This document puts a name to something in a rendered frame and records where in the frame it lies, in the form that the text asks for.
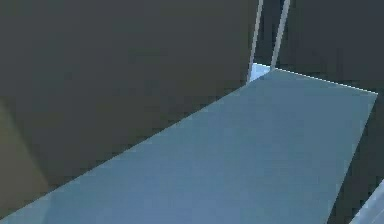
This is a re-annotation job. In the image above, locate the white door frame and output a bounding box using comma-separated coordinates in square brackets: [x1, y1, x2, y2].
[245, 0, 292, 84]

